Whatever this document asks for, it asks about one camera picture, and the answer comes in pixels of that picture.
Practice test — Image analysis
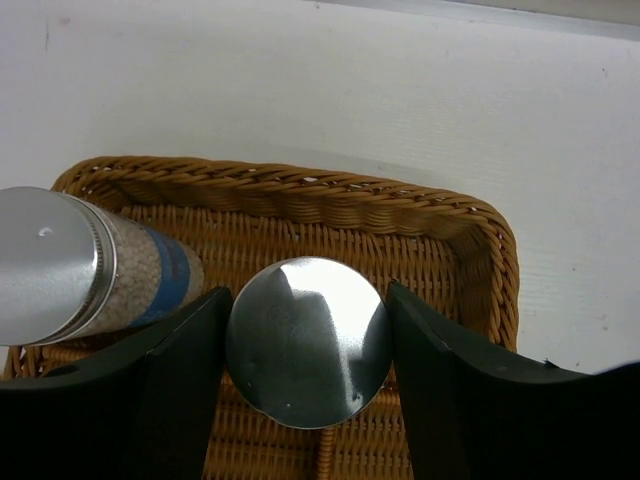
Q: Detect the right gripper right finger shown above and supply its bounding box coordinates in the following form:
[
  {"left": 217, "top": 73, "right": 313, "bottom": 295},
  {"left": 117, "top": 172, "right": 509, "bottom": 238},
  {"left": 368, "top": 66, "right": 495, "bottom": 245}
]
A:
[{"left": 387, "top": 283, "right": 639, "bottom": 479}]

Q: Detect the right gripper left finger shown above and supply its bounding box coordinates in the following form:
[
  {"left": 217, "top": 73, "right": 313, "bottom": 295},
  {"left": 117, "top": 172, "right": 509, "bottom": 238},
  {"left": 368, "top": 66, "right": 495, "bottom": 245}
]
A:
[{"left": 1, "top": 287, "right": 232, "bottom": 479}]

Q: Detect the silver-lid jar blue label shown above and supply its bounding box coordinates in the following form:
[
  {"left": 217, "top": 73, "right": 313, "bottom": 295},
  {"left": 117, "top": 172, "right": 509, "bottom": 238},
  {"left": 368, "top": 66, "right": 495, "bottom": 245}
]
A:
[
  {"left": 225, "top": 256, "right": 392, "bottom": 430},
  {"left": 1, "top": 187, "right": 204, "bottom": 346}
]

